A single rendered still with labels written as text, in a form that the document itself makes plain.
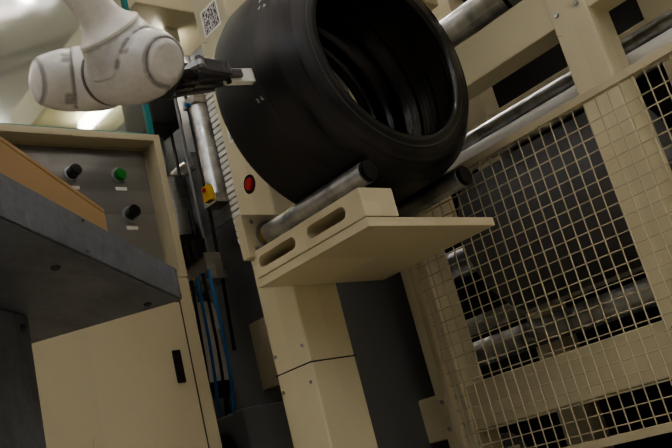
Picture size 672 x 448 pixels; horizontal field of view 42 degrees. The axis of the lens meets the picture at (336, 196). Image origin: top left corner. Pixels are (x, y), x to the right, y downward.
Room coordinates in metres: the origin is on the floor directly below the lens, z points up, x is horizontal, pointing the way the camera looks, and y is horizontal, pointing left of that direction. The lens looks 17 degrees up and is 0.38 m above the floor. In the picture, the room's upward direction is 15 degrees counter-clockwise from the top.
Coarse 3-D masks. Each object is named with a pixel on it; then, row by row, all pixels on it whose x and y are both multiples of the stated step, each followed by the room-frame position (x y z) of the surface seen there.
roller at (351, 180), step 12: (360, 168) 1.54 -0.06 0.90; (372, 168) 1.56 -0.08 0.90; (336, 180) 1.60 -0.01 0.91; (348, 180) 1.57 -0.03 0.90; (360, 180) 1.56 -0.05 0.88; (372, 180) 1.56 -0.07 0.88; (324, 192) 1.62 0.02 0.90; (336, 192) 1.60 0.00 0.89; (348, 192) 1.60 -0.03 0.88; (300, 204) 1.68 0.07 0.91; (312, 204) 1.66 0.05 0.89; (324, 204) 1.64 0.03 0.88; (288, 216) 1.71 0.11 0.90; (300, 216) 1.69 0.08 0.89; (264, 228) 1.77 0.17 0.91; (276, 228) 1.75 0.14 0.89; (288, 228) 1.73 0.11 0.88; (264, 240) 1.79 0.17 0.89
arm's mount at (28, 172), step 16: (0, 144) 0.70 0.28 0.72; (0, 160) 0.70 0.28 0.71; (16, 160) 0.73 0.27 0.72; (32, 160) 0.76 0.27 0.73; (16, 176) 0.72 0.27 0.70; (32, 176) 0.75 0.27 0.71; (48, 176) 0.79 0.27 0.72; (48, 192) 0.78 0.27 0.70; (64, 192) 0.82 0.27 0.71; (80, 208) 0.85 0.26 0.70; (96, 208) 0.90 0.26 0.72; (96, 224) 0.89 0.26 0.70
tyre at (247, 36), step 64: (256, 0) 1.54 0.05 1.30; (320, 0) 1.81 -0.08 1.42; (384, 0) 1.81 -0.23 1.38; (256, 64) 1.52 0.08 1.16; (320, 64) 1.50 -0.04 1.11; (384, 64) 1.96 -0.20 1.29; (448, 64) 1.78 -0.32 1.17; (256, 128) 1.59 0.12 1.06; (320, 128) 1.53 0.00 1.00; (384, 128) 1.59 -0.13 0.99; (448, 128) 1.73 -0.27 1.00
